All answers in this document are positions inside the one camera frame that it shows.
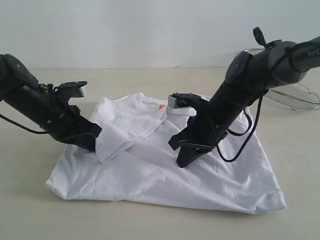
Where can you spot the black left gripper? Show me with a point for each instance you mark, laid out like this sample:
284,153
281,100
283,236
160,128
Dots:
65,124

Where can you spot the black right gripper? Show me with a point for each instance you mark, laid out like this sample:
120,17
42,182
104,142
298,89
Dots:
200,133

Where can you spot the white t-shirt red logo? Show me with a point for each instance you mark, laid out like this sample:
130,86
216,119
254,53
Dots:
133,161

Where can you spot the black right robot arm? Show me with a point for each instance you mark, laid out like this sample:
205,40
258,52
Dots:
238,91

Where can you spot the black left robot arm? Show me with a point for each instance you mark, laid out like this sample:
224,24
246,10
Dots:
19,88

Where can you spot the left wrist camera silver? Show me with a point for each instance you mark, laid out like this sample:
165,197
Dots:
66,90

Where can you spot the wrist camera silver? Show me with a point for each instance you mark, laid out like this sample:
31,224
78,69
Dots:
184,104
66,90

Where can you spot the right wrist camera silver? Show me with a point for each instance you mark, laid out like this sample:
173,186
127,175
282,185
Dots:
184,104

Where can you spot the metal wire mesh basket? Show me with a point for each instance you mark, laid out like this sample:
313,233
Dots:
297,92

